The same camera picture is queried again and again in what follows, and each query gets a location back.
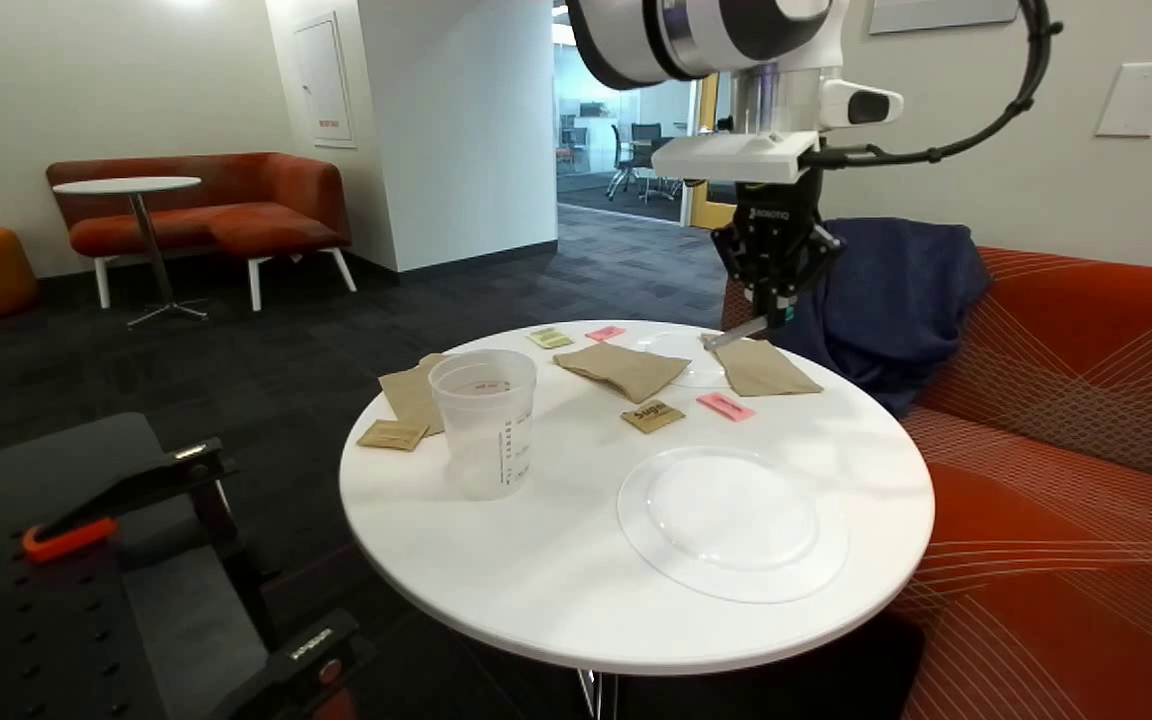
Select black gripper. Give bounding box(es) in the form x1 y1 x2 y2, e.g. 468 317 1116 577
713 181 835 334

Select clear plastic measuring cup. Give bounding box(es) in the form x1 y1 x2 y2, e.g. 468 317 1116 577
422 350 545 503

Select yellow wooden door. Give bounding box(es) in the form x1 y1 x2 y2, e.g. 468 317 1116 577
686 184 738 236

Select navy blue blanket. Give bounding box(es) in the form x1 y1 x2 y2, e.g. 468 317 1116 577
766 215 992 417

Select brown sugar packet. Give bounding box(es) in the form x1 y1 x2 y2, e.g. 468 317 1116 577
621 401 686 440

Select black office chair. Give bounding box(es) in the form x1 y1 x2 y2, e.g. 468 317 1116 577
609 118 673 184

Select yellow green sweetener packet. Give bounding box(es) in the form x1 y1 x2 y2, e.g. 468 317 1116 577
522 326 579 355

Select clear plastic plate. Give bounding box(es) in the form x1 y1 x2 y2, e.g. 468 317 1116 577
612 446 853 607

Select orange patterned sofa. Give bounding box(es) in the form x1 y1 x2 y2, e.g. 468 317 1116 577
717 215 1152 720

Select printed brown paper packet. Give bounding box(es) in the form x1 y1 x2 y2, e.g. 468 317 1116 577
355 417 431 458

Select orange sofa white legs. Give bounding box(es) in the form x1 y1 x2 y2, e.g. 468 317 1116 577
44 149 365 317

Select black clamp stand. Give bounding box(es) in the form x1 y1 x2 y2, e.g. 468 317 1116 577
10 435 378 720

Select small round white table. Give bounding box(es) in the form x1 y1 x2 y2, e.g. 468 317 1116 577
51 172 212 334

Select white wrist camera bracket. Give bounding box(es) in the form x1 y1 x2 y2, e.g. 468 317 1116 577
648 78 908 190

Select grey wall sign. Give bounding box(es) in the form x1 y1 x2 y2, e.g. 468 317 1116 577
863 0 1022 40

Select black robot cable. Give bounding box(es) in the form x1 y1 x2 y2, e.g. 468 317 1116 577
800 0 1067 176

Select white wall switch plate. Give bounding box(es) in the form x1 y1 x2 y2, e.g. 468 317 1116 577
1093 56 1152 145

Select white framed wall board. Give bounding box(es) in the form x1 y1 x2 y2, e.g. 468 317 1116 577
287 10 355 145

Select orange handled clamp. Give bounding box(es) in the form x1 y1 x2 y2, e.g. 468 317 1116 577
16 511 125 570

